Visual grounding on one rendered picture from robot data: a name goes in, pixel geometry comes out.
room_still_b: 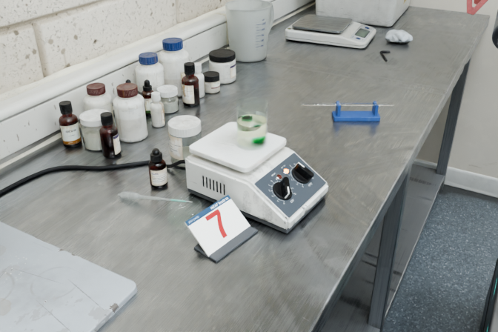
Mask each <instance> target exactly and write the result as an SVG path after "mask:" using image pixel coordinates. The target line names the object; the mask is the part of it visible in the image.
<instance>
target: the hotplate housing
mask: <svg viewBox="0 0 498 332"><path fill-rule="evenodd" d="M293 153H295V152H294V151H293V150H291V149H290V148H288V147H283V148H281V149H280V150H278V151H277V152H276V153H274V154H273V155H272V156H271V157H269V158H268V159H266V160H265V161H264V162H263V163H261V164H260V165H258V166H257V167H255V168H254V169H253V170H252V171H250V172H246V173H244V172H241V171H238V170H234V169H233V168H230V167H227V166H224V165H221V164H219V163H216V162H213V161H211V160H209V159H205V158H203V157H201V156H197V155H195V154H191V155H189V156H188V157H187V158H186V159H185V167H186V179H187V188H188V192H189V193H192V194H195V195H197V196H200V197H202V198H203V199H206V200H208V201H211V202H213V203H215V202H218V201H219V200H220V199H222V198H223V197H225V196H227V195H229V197H230V198H231V199H232V200H233V202H234V204H235V205H236V206H237V207H238V209H239V211H240V212H241V213H242V215H243V216H246V217H249V218H251V219H254V220H256V221H258V222H261V223H262V224H265V225H267V226H270V227H272V228H275V229H277V230H280V231H281V232H284V233H288V232H289V231H290V230H291V229H293V228H294V227H295V226H296V225H297V224H298V223H299V222H300V221H301V220H302V219H303V218H304V217H305V216H306V215H307V214H308V213H309V212H310V211H311V210H312V209H313V208H314V207H315V206H316V205H317V204H318V203H319V202H320V201H321V200H322V199H323V198H324V197H325V196H326V193H327V192H328V186H327V184H328V183H327V182H326V181H325V180H324V179H323V180H324V181H325V182H326V183H325V185H324V186H323V187H321V188H320V189H319V190H318V191H317V192H316V193H315V194H314V195H313V196H312V197H311V198H310V199H309V200H308V201H306V203H304V204H303V206H301V208H300V209H298V211H297V212H295V214H293V215H292V216H291V217H290V218H289V217H287V216H286V215H285V214H284V213H283V212H282V211H281V210H280V209H279V208H278V207H277V206H276V205H275V204H274V203H272V201H271V200H269V198H268V197H267V196H266V195H265V194H264V193H263V192H262V191H261V190H260V189H258V187H257V186H255V183H256V182H257V181H258V180H260V179H261V178H262V177H263V176H264V175H266V174H267V173H268V172H270V171H271V170H273V169H274V168H275V167H276V166H277V165H279V164H280V163H281V162H283V161H284V160H285V159H286V158H288V157H289V156H290V155H291V154H293ZM299 158H300V159H301V160H302V161H303V162H304V163H306V162H305V161H304V160H303V159H302V158H301V157H300V156H299ZM306 164H307V163H306ZM307 165H308V164H307ZM308 166H309V165H308ZM309 167H310V166H309ZM311 169H312V170H313V171H314V172H315V173H316V174H318V173H317V172H316V171H315V170H314V169H313V168H312V167H311ZM318 175H319V174H318ZM320 177H321V176H320ZM321 178H322V177H321Z"/></svg>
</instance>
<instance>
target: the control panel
mask: <svg viewBox="0 0 498 332"><path fill-rule="evenodd" d="M298 162H301V163H302V164H303V165H304V166H305V167H306V168H308V169H309V170H310V171H312V172H313V174H314V176H313V177H312V179H311V180H310V181H309V182H308V183H306V184H302V183H300V182H298V181H296V180H295V178H294V177H293V175H292V170H293V169H294V167H295V165H296V164H297V163H298ZM284 169H287V170H288V173H286V172H284ZM277 175H281V176H282V178H281V179H279V178H278V177H277ZM285 176H286V177H288V178H289V182H290V188H291V190H292V197H291V198H290V199H289V200H282V199H280V198H278V197H277V196H276V195H275V193H274V192H273V186H274V184H275V183H277V182H280V181H282V179H283V178H284V177H285ZM325 183H326V182H325V181H324V180H323V179H322V178H321V177H320V176H319V175H318V174H316V173H315V172H314V171H313V170H312V169H311V168H310V167H309V166H308V165H307V164H306V163H304V162H303V161H302V160H301V159H300V158H299V157H298V156H297V155H296V154H295V153H293V154H291V155H290V156H289V157H288V158H286V159H285V160H284V161H283V162H281V163H280V164H279V165H277V166H276V167H275V168H274V169H273V170H271V171H270V172H268V173H267V174H266V175H264V176H263V177H262V178H261V179H260V180H258V181H257V182H256V183H255V186H257V187H258V189H260V190H261V191H262V192H263V193H264V194H265V195H266V196H267V197H268V198H269V200H271V201H272V203H274V204H275V205H276V206H277V207H278V208H279V209H280V210H281V211H282V212H283V213H284V214H285V215H286V216H287V217H289V218H290V217H291V216H292V215H293V214H295V212H297V211H298V209H300V208H301V206H303V204H304V203H306V201H308V200H309V199H310V198H311V197H312V196H313V195H314V194H315V193H316V192H317V191H318V190H319V189H320V188H321V187H323V186H324V185H325Z"/></svg>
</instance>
